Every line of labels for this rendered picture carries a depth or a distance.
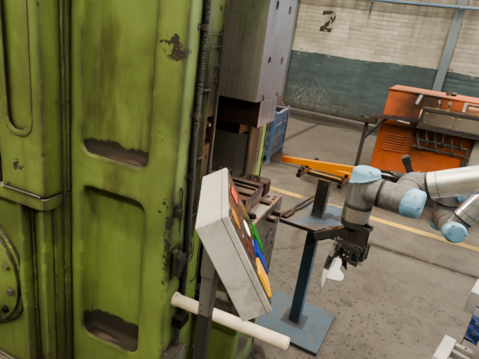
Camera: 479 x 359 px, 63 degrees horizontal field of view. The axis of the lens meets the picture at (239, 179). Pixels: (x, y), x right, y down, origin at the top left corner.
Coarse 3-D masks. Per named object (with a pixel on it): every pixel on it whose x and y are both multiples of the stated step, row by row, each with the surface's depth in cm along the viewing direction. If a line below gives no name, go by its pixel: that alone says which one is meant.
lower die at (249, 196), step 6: (240, 180) 167; (246, 180) 171; (240, 186) 163; (246, 186) 162; (240, 192) 158; (246, 192) 158; (252, 192) 159; (258, 192) 166; (246, 198) 155; (252, 198) 160; (258, 198) 168; (246, 204) 154; (252, 204) 162
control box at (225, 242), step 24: (216, 192) 102; (216, 216) 88; (240, 216) 105; (216, 240) 88; (240, 240) 89; (216, 264) 90; (240, 264) 90; (240, 288) 93; (264, 288) 96; (240, 312) 95; (264, 312) 95
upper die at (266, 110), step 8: (224, 104) 145; (232, 104) 144; (240, 104) 143; (248, 104) 142; (256, 104) 141; (264, 104) 144; (272, 104) 153; (224, 112) 146; (232, 112) 145; (240, 112) 144; (248, 112) 142; (256, 112) 141; (264, 112) 147; (272, 112) 156; (232, 120) 146; (240, 120) 145; (248, 120) 143; (256, 120) 142; (264, 120) 149; (272, 120) 159
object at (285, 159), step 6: (288, 156) 174; (288, 162) 172; (294, 162) 171; (300, 162) 170; (306, 162) 169; (312, 162) 168; (318, 162) 167; (324, 162) 167; (330, 162) 167; (330, 168) 166; (336, 168) 164; (342, 168) 164; (348, 168) 163; (390, 174) 158
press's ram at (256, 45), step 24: (240, 0) 128; (264, 0) 125; (288, 0) 140; (240, 24) 130; (264, 24) 127; (288, 24) 147; (240, 48) 132; (264, 48) 130; (288, 48) 154; (240, 72) 134; (264, 72) 136; (240, 96) 137; (264, 96) 142
